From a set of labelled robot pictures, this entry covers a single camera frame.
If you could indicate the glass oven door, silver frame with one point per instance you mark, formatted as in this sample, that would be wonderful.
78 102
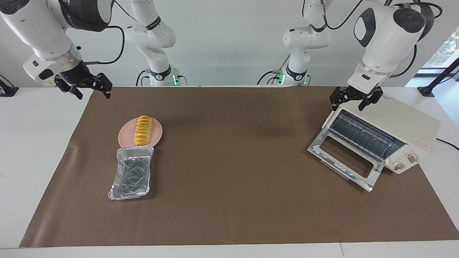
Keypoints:
317 148

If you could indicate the brown table mat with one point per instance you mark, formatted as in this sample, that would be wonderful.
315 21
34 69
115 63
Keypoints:
233 179

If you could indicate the black desk clamp stand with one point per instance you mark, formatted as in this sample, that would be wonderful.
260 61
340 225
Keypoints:
428 89
7 89

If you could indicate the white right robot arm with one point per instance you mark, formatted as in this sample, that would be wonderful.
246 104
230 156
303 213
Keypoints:
43 36

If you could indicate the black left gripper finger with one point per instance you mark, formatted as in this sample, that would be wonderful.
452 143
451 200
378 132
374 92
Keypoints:
337 96
373 98

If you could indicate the yellow ridged bread loaf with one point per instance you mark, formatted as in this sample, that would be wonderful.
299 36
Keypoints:
143 130

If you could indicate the pink round plate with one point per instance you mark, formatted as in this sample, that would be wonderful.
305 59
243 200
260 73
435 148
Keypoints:
157 133

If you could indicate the window with green view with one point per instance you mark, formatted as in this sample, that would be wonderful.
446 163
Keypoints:
443 50

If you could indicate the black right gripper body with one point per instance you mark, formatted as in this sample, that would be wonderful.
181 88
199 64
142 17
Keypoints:
80 77

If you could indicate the silver aluminium foil tray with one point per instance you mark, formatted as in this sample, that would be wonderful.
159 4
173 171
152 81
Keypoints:
132 175

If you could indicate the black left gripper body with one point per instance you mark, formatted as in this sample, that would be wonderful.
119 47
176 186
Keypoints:
355 94

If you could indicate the cream toaster oven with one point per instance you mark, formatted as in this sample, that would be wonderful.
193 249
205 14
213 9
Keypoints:
405 122

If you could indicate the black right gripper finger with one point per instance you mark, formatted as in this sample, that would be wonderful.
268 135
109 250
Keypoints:
104 85
70 89

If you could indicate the cream oven knob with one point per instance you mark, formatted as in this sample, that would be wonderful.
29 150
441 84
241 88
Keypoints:
398 166
411 157

